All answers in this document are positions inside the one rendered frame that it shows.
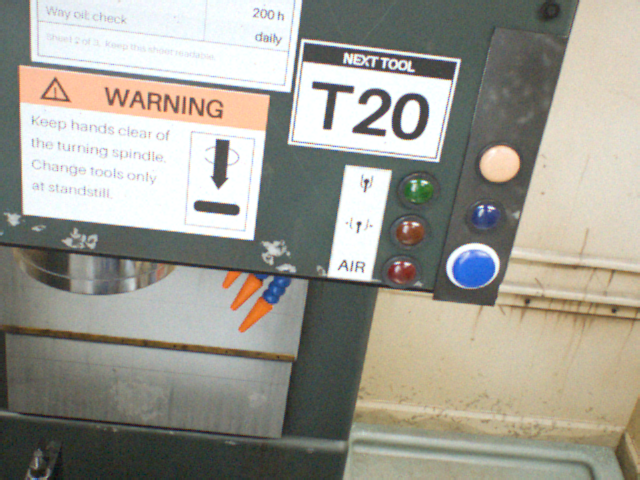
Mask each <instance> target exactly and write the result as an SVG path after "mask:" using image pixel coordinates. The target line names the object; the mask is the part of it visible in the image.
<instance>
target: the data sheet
mask: <svg viewBox="0 0 640 480"><path fill-rule="evenodd" d="M300 13H301V0H31V37H32V60H33V61H40V62H48V63H56V64H63V65H71V66H79V67H86V68H94V69H102V70H110V71H117V72H125V73H141V74H149V75H157V76H165V77H172V78H180V79H188V80H196V81H203V82H211V83H219V84H227V85H234V86H242V87H250V88H258V89H265V90H274V91H282V92H291V84H292V76H293V68H294V61H295V53H296V45H297V36H298V29H299V21H300Z"/></svg>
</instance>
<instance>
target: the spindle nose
mask: <svg viewBox="0 0 640 480"><path fill-rule="evenodd" d="M12 253H13V256H14V259H15V261H16V262H17V264H18V265H19V267H20V268H21V269H22V270H23V271H24V272H25V273H26V274H27V275H28V276H30V277H31V278H33V279H35V280H36V281H38V282H40V283H42V284H44V285H46V286H49V287H53V288H56V289H59V290H63V291H67V292H72V293H77V294H87V295H111V294H120V293H126V292H131V291H134V290H141V289H144V288H147V287H149V286H151V285H154V284H156V283H157V282H159V281H161V280H162V279H163V278H165V277H166V276H168V275H169V274H170V273H171V272H173V271H174V270H175V268H176V267H177V266H178V265H171V264H162V263H153V262H144V261H135V260H127V259H118V258H101V257H92V256H83V255H75V254H66V253H57V252H49V251H40V250H31V249H22V248H13V247H12Z"/></svg>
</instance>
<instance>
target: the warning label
mask: <svg viewBox="0 0 640 480"><path fill-rule="evenodd" d="M19 67H20V100H21V134H22V167H23V199H24V214H27V215H36V216H45V217H53V218H62V219H71V220H79V221H87V222H96V223H104V224H113V225H122V226H139V227H147V228H156V229H164V230H173V231H182V232H191V233H199V234H208V235H216V236H225V237H233V238H242V239H251V240H253V238H254V229H255V221H256V213H257V204H258V195H259V187H260V178H261V170H262V153H263V144H264V135H265V126H266V119H267V110H268V101H269V95H263V94H247V93H238V92H231V91H223V90H215V89H207V88H199V87H192V86H184V85H176V84H168V83H161V82H152V81H144V80H137V79H129V78H121V77H113V76H106V75H105V76H98V75H90V74H83V73H75V72H67V71H59V70H51V69H43V68H35V67H28V66H19Z"/></svg>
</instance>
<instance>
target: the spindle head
mask: <svg viewBox="0 0 640 480"><path fill-rule="evenodd" d="M579 3H580V0H301V13H300V21H299V29H298V36H297V45H296V53H295V61H294V68H293V76H292V84H291V92H282V91H274V90H265V89H258V88H250V87H242V86H234V85H227V84H219V83H211V82H203V81H196V80H188V79H180V78H172V77H165V76H157V75H149V74H141V73H125V72H117V71H110V70H102V69H94V68H86V67H79V66H71V65H63V64H56V63H48V62H40V61H33V60H32V37H31V0H0V246H4V247H13V248H22V249H31V250H40V251H49V252H57V253H66V254H75V255H83V256H92V257H101V258H118V259H127V260H135V261H144V262H153V263H162V264H171V265H180V266H189V267H197V268H206V269H215V270H224V271H232V272H241V273H250V274H259V275H267V276H276V277H286V278H295V279H303V280H312V281H321V282H330V283H338V284H347V285H356V286H365V287H373V288H382V289H391V290H400V291H408V292H418V293H434V289H435V285H436V281H437V277H438V272H439V268H440V264H441V256H442V252H443V247H444V243H445V239H446V235H447V230H448V226H449V223H450V218H451V214H452V210H453V205H454V201H455V197H456V193H457V189H458V185H459V181H460V176H461V172H462V168H463V163H464V159H465V156H466V152H467V147H468V143H469V139H470V134H471V126H472V122H473V117H474V113H475V109H476V104H477V100H478V97H479V92H480V88H481V84H482V79H483V75H484V71H485V68H486V63H487V59H488V55H489V50H490V46H491V42H492V38H493V35H494V31H495V27H501V28H509V29H517V30H524V31H531V32H539V33H546V34H553V35H560V36H567V41H566V45H565V48H564V51H563V55H562V58H561V62H560V66H559V69H558V73H557V79H556V83H555V86H554V90H553V94H552V97H551V101H550V104H549V107H548V111H547V115H546V118H545V122H544V126H543V129H542V132H541V136H540V139H539V143H538V147H537V150H536V154H535V161H534V164H533V167H532V171H531V175H530V178H529V182H528V186H527V189H526V193H525V196H524V199H523V203H522V207H521V210H520V214H519V218H518V221H517V225H516V227H515V231H514V235H513V238H512V242H511V246H510V249H509V253H508V257H507V259H506V267H505V270H504V274H503V278H502V281H501V284H502V283H503V281H504V279H505V277H506V270H507V266H508V263H509V259H510V257H511V253H512V249H513V246H514V242H515V238H516V235H517V231H518V228H519V225H520V221H521V218H522V214H523V210H524V207H525V203H526V200H527V196H528V193H529V190H530V186H531V182H532V179H533V175H534V172H535V164H536V162H537V158H538V154H539V151H540V147H541V143H542V140H543V136H544V133H545V130H546V126H547V123H548V119H549V115H550V112H551V108H552V105H553V102H554V98H555V95H556V91H557V87H558V80H559V77H560V74H561V70H562V67H563V63H564V59H565V56H566V52H567V49H568V46H569V42H570V39H571V35H572V31H573V28H574V24H575V22H576V18H577V11H578V7H579ZM301 38H304V39H312V40H319V41H327V42H334V43H342V44H350V45H357V46H365V47H372V48H380V49H388V50H395V51H402V52H410V53H418V54H426V55H433V56H440V57H448V58H456V59H460V60H461V62H460V66H459V70H458V74H457V79H456V84H455V88H454V93H453V96H452V101H451V106H450V110H449V115H448V119H447V124H446V128H445V132H444V137H443V141H442V146H441V151H440V159H439V161H431V160H423V159H415V158H406V157H391V156H382V155H374V154H367V153H358V152H350V151H342V150H334V149H326V148H318V147H310V146H301V145H294V144H289V136H290V128H291V122H292V114H293V106H294V98H295V91H296V83H297V76H298V68H299V53H300V45H301ZM19 66H28V67H35V68H43V69H51V70H59V71H67V72H75V73H83V74H90V75H98V76H105V75H106V76H113V77H121V78H129V79H137V80H144V81H152V82H161V83H168V84H176V85H184V86H192V87H199V88H207V89H215V90H223V91H231V92H238V93H247V94H263V95H269V101H268V110H267V119H266V126H265V135H264V144H263V153H262V170H261V178H260V187H259V195H258V204H257V213H256V221H255V229H254V238H253V240H251V239H242V238H233V237H225V236H216V235H208V234H199V233H191V232H182V231H173V230H164V229H156V228H147V227H139V226H122V225H113V224H104V223H96V222H87V221H79V220H71V219H62V218H53V217H45V216H36V215H27V214H24V199H23V167H22V134H21V100H20V67H19ZM346 165H348V166H357V167H365V168H372V169H381V170H389V171H391V177H390V183H389V188H388V192H387V197H386V203H385V208H384V213H383V218H382V224H381V228H380V233H379V238H378V244H377V249H376V254H375V259H374V264H373V269H372V274H371V279H370V281H362V280H353V279H344V278H335V277H328V274H329V268H330V262H331V257H332V251H333V245H334V232H335V226H336V221H337V215H338V209H339V203H340V197H341V191H342V185H343V179H344V173H345V167H346ZM417 171H422V172H427V173H429V174H431V175H432V176H434V177H435V178H436V180H437V181H438V184H439V188H440V192H439V196H438V198H437V200H436V201H435V202H434V203H433V204H432V205H430V206H428V207H426V208H423V209H412V208H409V207H407V206H406V205H405V204H404V203H403V202H402V201H401V199H400V197H399V192H398V189H399V185H400V183H401V181H402V180H403V179H404V178H405V177H406V175H408V174H410V173H412V172H417ZM406 214H414V215H418V216H420V217H422V218H424V219H425V220H426V221H427V223H428V225H429V227H430V236H429V239H428V240H427V242H426V243H425V244H424V245H423V246H421V247H420V248H417V249H414V250H404V249H401V248H399V247H397V246H396V245H395V244H394V243H393V241H392V239H391V236H390V228H391V225H392V224H393V223H394V221H395V220H396V219H398V218H399V217H401V216H404V215H406ZM397 255H408V256H411V257H413V258H414V259H416V260H417V261H418V262H419V264H420V267H421V276H420V278H419V280H418V281H417V282H416V283H415V284H414V285H413V286H411V287H409V288H406V289H396V288H393V287H391V286H389V285H388V284H387V283H386V282H385V281H384V279H383V276H382V267H383V265H384V263H385V262H386V261H387V260H388V259H390V258H392V257H394V256H397Z"/></svg>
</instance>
